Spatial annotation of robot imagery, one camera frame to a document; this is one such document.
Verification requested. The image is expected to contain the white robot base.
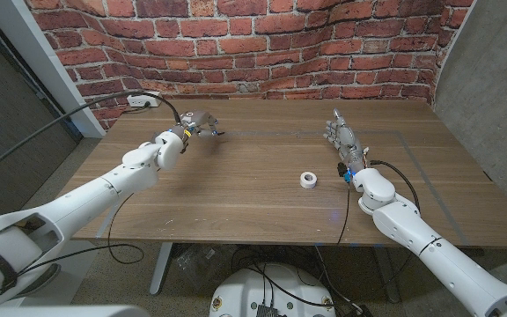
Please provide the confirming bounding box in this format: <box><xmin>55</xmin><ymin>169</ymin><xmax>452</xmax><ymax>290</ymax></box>
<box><xmin>209</xmin><ymin>262</ymin><xmax>337</xmax><ymax>317</ymax></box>

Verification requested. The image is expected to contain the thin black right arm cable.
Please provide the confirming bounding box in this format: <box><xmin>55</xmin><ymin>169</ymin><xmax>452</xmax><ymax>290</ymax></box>
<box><xmin>335</xmin><ymin>178</ymin><xmax>351</xmax><ymax>247</ymax></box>

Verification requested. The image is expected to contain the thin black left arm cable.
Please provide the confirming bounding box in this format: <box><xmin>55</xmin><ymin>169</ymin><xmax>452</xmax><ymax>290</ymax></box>
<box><xmin>2</xmin><ymin>193</ymin><xmax>145</xmax><ymax>291</ymax></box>

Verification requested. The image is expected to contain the white pillar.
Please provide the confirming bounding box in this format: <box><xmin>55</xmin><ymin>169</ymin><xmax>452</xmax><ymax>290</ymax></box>
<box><xmin>0</xmin><ymin>0</ymin><xmax>107</xmax><ymax>140</ymax></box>

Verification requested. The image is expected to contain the grey metal table leg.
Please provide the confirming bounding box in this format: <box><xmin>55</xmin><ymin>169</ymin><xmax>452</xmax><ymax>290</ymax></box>
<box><xmin>149</xmin><ymin>241</ymin><xmax>173</xmax><ymax>296</ymax></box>
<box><xmin>371</xmin><ymin>246</ymin><xmax>402</xmax><ymax>304</ymax></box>

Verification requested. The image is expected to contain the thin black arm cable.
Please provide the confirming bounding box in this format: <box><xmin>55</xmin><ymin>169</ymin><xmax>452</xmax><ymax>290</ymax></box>
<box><xmin>2</xmin><ymin>193</ymin><xmax>145</xmax><ymax>291</ymax></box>
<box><xmin>335</xmin><ymin>178</ymin><xmax>351</xmax><ymax>247</ymax></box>

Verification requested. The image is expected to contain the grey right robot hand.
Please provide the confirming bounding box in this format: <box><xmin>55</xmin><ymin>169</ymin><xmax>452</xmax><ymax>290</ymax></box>
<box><xmin>323</xmin><ymin>107</ymin><xmax>371</xmax><ymax>177</ymax></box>

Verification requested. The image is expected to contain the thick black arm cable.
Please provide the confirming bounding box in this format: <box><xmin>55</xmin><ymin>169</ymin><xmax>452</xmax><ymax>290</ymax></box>
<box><xmin>0</xmin><ymin>90</ymin><xmax>182</xmax><ymax>182</ymax></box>
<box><xmin>358</xmin><ymin>158</ymin><xmax>423</xmax><ymax>300</ymax></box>

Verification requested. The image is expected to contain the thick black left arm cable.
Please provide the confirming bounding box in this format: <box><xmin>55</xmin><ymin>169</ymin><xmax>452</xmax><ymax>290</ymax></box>
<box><xmin>0</xmin><ymin>90</ymin><xmax>182</xmax><ymax>182</ymax></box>

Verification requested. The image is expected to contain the white power strip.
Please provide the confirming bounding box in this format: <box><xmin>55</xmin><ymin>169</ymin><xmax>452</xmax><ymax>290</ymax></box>
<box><xmin>127</xmin><ymin>91</ymin><xmax>163</xmax><ymax>108</ymax></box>

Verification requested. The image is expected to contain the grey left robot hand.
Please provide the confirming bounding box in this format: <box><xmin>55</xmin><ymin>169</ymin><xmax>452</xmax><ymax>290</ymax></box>
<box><xmin>174</xmin><ymin>109</ymin><xmax>226</xmax><ymax>141</ymax></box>

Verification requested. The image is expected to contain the black cable over robot base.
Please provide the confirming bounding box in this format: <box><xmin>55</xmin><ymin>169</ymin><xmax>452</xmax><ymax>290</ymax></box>
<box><xmin>235</xmin><ymin>262</ymin><xmax>338</xmax><ymax>307</ymax></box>

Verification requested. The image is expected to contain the white tape roll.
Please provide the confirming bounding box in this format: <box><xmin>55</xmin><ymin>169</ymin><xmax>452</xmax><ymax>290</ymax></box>
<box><xmin>299</xmin><ymin>171</ymin><xmax>318</xmax><ymax>189</ymax></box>

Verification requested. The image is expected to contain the clear plastic bag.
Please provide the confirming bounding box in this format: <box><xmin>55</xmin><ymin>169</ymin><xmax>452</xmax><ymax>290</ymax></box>
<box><xmin>173</xmin><ymin>244</ymin><xmax>233</xmax><ymax>287</ymax></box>

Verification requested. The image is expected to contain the red brick printed backdrop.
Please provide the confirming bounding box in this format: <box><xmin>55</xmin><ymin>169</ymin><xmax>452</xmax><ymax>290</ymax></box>
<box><xmin>24</xmin><ymin>0</ymin><xmax>474</xmax><ymax>131</ymax></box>

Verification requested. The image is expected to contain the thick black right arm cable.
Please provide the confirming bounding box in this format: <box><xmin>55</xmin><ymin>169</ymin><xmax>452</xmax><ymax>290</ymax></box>
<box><xmin>358</xmin><ymin>158</ymin><xmax>423</xmax><ymax>300</ymax></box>

